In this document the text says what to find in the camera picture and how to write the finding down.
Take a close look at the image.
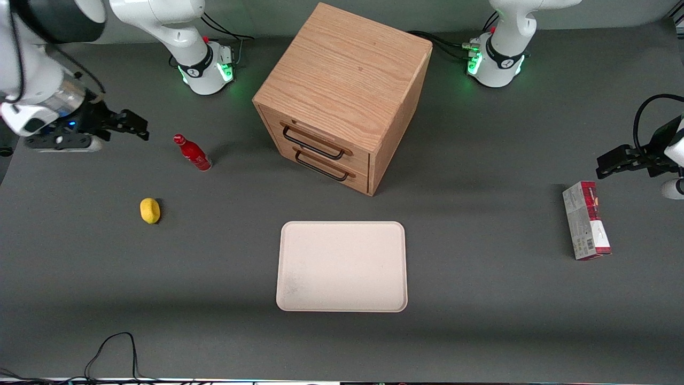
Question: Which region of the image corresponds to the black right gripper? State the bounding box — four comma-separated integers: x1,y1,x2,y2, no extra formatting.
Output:
65,99,150,141

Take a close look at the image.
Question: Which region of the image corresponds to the thin black looped cable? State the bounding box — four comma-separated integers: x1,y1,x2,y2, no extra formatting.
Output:
0,332,161,383

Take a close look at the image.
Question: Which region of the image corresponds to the black left arm base cable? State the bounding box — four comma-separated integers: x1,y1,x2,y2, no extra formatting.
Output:
408,30,472,60

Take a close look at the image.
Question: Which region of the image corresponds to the wooden drawer cabinet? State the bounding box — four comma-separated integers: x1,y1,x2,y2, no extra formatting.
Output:
252,2,433,197

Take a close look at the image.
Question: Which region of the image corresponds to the wooden drawer front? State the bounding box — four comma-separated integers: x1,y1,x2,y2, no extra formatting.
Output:
277,143,370,195
262,109,371,173

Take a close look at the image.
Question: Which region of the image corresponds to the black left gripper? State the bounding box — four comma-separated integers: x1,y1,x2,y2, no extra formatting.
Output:
596,119,682,180

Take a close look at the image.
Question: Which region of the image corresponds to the black right arm base cable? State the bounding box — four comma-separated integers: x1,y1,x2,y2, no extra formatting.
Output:
201,12,255,66

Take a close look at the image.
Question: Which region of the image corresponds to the black metal drawer handle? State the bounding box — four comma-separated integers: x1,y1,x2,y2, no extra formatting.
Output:
282,125,346,160
295,151,349,182

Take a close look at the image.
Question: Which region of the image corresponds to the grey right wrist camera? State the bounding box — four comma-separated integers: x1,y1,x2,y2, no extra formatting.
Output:
24,134,103,153

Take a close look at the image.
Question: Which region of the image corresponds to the black left wrist cable loop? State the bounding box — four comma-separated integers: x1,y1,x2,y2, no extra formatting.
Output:
633,94,684,157

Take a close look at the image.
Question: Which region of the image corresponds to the beige rectangular tray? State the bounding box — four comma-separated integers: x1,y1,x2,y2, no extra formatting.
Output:
276,221,408,313

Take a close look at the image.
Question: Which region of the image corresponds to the black arm base cable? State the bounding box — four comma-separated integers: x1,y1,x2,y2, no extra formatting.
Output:
408,30,472,60
201,12,255,66

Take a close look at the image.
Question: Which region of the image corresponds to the grey and red carton box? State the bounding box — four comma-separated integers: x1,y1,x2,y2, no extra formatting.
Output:
562,181,612,261

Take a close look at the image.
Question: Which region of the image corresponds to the red coke bottle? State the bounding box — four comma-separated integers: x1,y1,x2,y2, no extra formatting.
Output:
173,134,213,172

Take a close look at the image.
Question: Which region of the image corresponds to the yellow lemon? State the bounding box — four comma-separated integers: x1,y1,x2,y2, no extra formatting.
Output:
140,198,161,225

